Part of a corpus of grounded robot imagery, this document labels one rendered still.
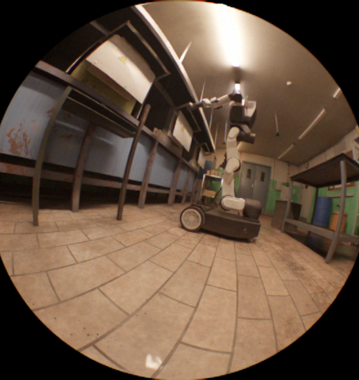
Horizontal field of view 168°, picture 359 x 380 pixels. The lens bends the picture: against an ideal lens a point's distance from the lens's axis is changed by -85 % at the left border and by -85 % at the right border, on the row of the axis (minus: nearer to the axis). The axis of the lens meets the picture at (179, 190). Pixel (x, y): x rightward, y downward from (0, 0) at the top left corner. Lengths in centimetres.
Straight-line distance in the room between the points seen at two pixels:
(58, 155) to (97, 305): 82
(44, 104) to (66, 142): 33
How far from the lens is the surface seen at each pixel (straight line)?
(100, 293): 39
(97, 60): 99
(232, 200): 107
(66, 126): 96
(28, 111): 97
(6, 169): 94
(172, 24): 231
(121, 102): 113
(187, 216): 98
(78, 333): 34
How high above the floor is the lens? 31
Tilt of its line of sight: level
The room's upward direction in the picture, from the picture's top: 12 degrees clockwise
